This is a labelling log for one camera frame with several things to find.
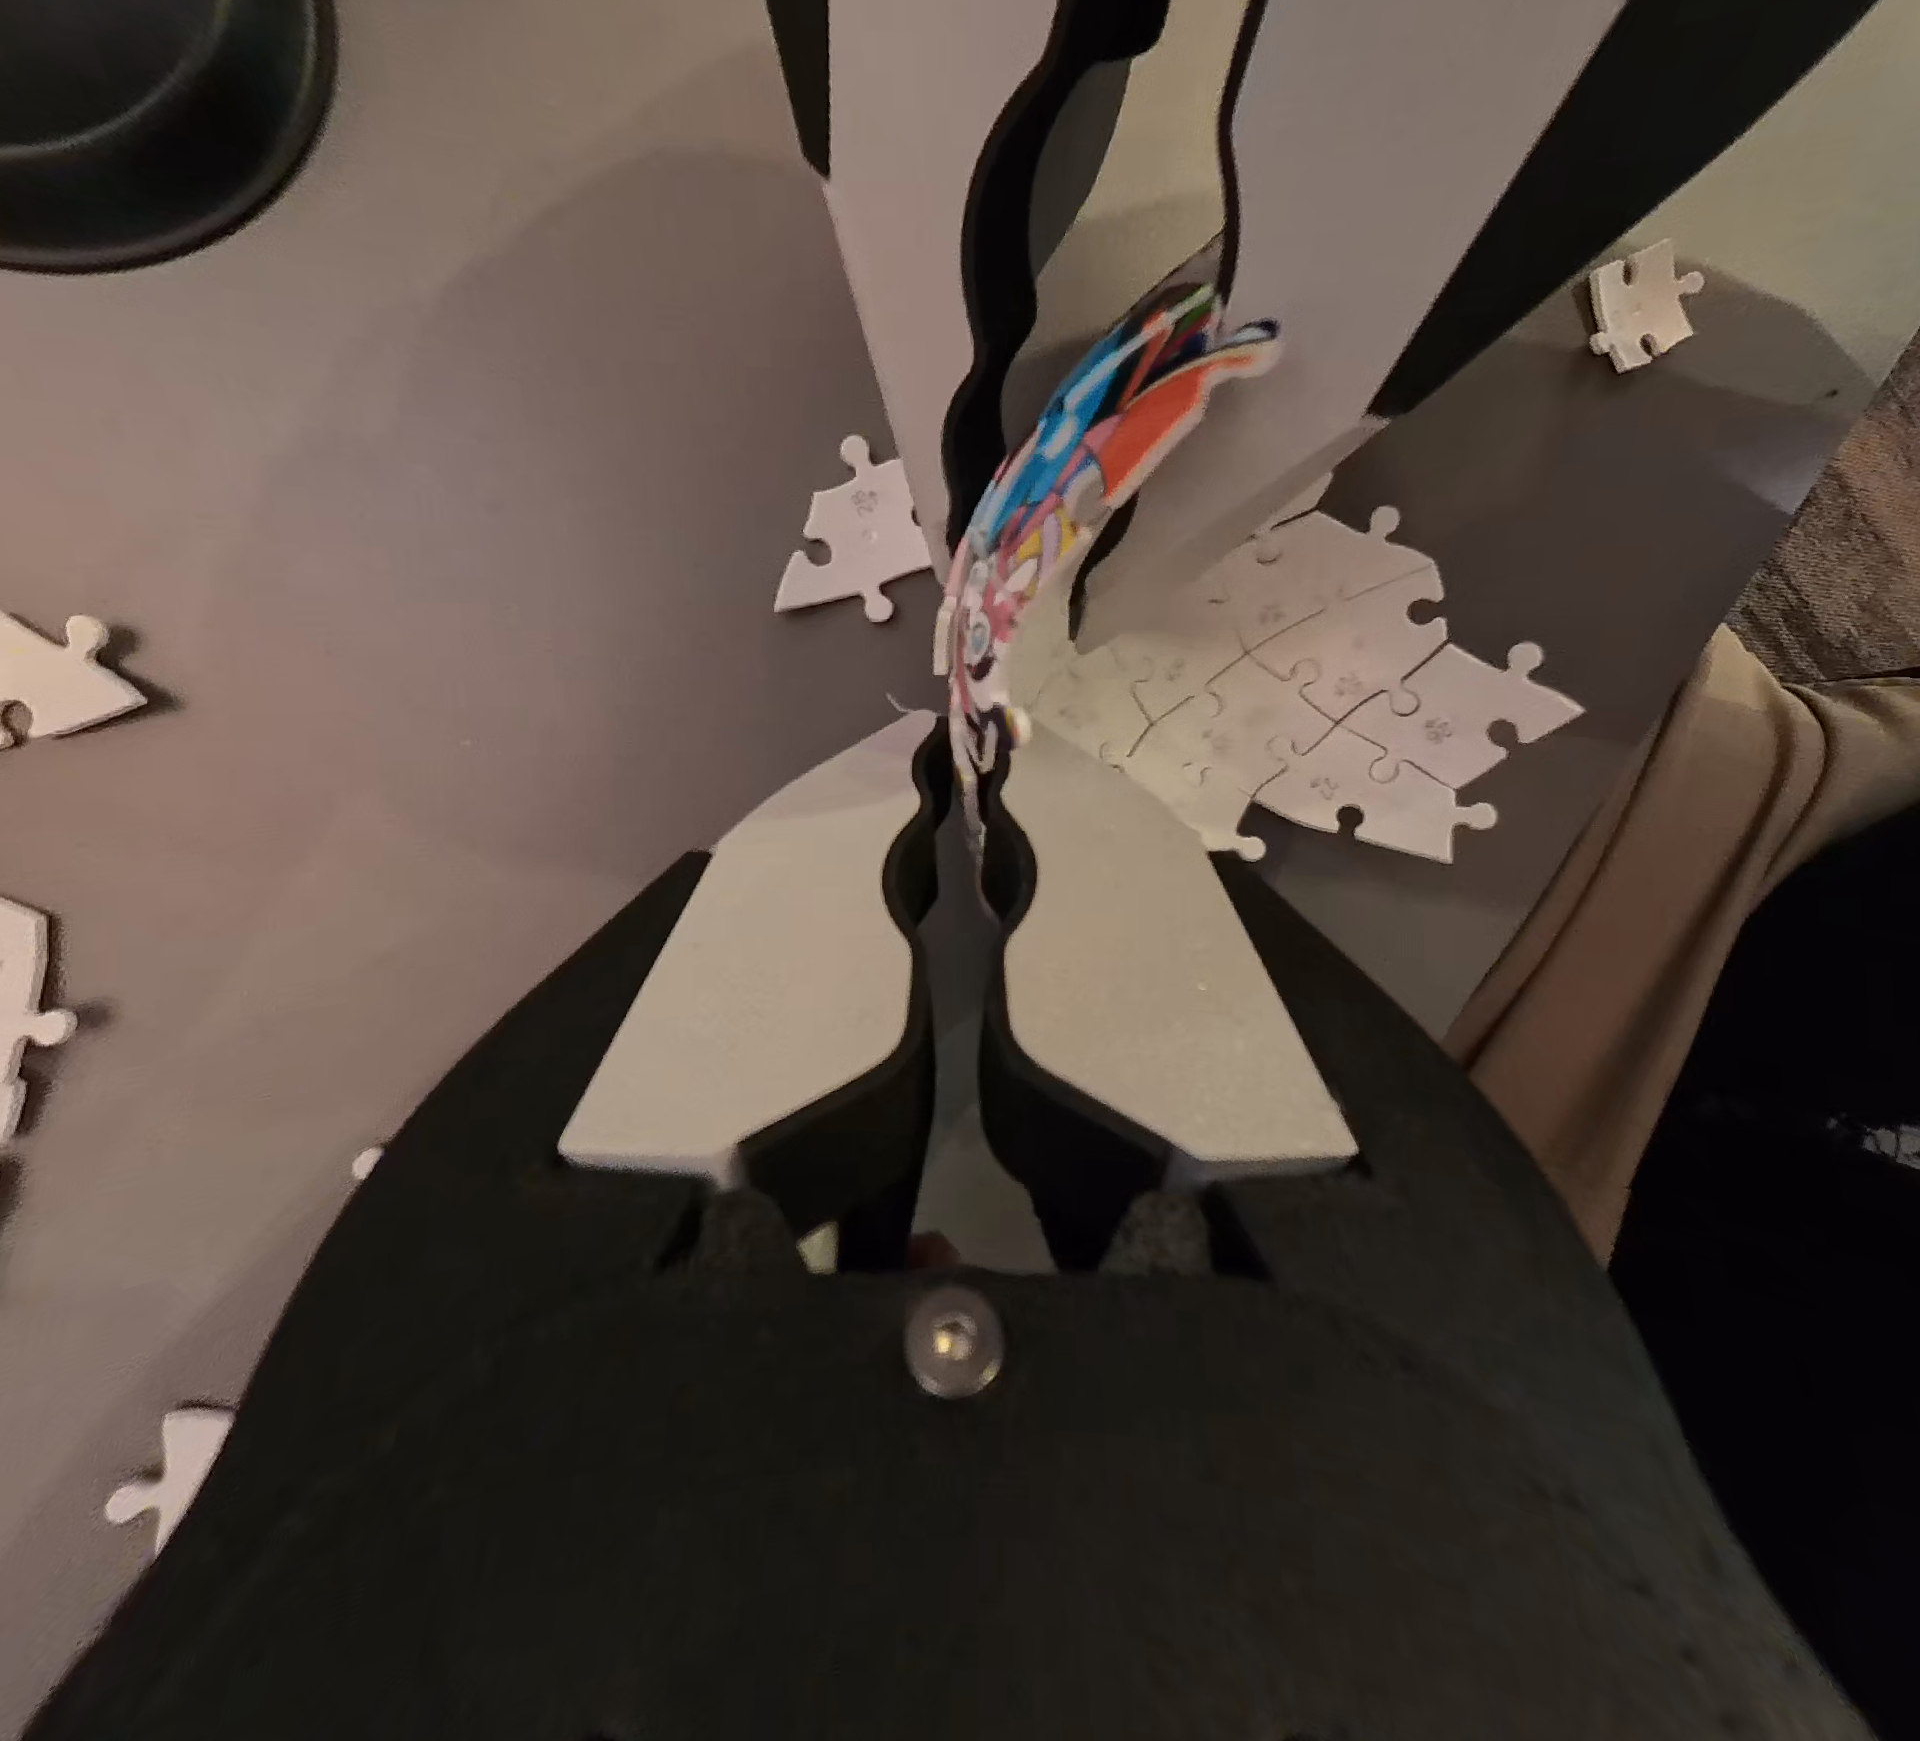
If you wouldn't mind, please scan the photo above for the white puzzle piece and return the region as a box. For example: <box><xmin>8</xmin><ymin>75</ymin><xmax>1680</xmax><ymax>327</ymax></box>
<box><xmin>106</xmin><ymin>1404</ymin><xmax>238</xmax><ymax>1562</ymax></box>
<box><xmin>0</xmin><ymin>895</ymin><xmax>80</xmax><ymax>1146</ymax></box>
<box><xmin>770</xmin><ymin>435</ymin><xmax>940</xmax><ymax>627</ymax></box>
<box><xmin>0</xmin><ymin>612</ymin><xmax>151</xmax><ymax>745</ymax></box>

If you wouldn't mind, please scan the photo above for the black round ball stand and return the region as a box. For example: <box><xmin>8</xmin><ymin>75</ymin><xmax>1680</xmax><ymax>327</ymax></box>
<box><xmin>0</xmin><ymin>0</ymin><xmax>335</xmax><ymax>277</ymax></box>

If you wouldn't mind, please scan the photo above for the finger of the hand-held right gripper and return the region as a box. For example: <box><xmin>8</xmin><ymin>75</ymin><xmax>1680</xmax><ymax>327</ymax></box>
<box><xmin>821</xmin><ymin>0</ymin><xmax>1191</xmax><ymax>558</ymax></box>
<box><xmin>1065</xmin><ymin>0</ymin><xmax>1721</xmax><ymax>645</ymax></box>

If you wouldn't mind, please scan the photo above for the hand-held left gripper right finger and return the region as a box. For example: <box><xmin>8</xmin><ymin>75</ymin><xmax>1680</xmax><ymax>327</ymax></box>
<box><xmin>977</xmin><ymin>721</ymin><xmax>1363</xmax><ymax>1238</ymax></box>

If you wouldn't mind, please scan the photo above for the partly built puzzle ball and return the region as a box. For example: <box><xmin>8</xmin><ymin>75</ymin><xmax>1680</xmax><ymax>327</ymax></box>
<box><xmin>931</xmin><ymin>277</ymin><xmax>1589</xmax><ymax>864</ymax></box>

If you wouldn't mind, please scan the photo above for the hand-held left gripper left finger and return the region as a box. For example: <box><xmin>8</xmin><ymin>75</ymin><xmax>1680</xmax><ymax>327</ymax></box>
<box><xmin>558</xmin><ymin>718</ymin><xmax>949</xmax><ymax>1238</ymax></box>

